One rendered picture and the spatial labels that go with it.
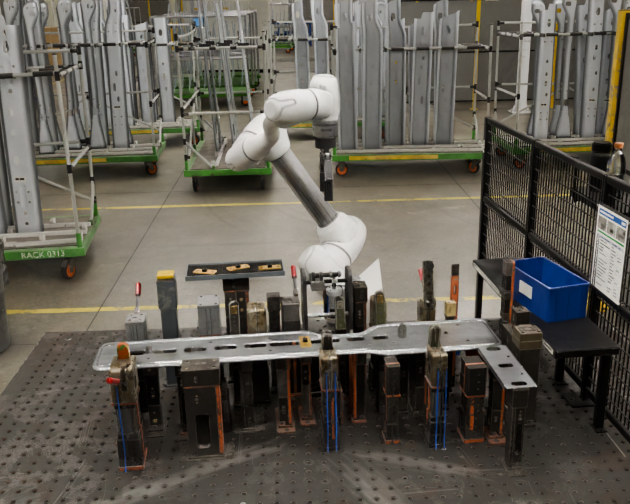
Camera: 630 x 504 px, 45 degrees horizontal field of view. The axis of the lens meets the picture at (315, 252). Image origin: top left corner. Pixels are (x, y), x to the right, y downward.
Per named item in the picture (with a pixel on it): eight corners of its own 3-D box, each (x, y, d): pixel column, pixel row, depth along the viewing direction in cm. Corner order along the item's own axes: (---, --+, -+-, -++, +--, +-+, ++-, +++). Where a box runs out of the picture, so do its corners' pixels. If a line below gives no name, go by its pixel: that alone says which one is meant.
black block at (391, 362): (383, 449, 252) (383, 370, 242) (377, 431, 262) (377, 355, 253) (406, 447, 253) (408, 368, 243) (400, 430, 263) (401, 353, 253)
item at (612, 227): (619, 309, 246) (630, 218, 236) (588, 284, 267) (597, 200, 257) (625, 309, 246) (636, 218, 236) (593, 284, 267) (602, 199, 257)
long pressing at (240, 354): (89, 375, 244) (88, 371, 243) (100, 345, 265) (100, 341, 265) (505, 347, 256) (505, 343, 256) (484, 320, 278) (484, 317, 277)
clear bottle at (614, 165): (608, 201, 263) (614, 144, 257) (599, 197, 270) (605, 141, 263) (626, 200, 264) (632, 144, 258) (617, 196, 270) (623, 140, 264)
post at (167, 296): (164, 387, 294) (154, 282, 280) (166, 378, 301) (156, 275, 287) (184, 386, 295) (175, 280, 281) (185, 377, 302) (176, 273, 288)
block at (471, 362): (460, 445, 253) (464, 370, 243) (451, 427, 263) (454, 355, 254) (488, 443, 253) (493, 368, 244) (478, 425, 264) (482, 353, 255)
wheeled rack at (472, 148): (331, 178, 922) (329, 27, 865) (331, 160, 1016) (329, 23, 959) (489, 175, 916) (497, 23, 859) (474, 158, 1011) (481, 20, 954)
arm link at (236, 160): (234, 145, 293) (252, 124, 300) (212, 160, 307) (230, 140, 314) (257, 169, 296) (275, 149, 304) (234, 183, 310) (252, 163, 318)
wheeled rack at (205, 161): (272, 192, 863) (266, 31, 806) (184, 194, 859) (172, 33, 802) (273, 157, 1044) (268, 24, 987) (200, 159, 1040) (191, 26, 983)
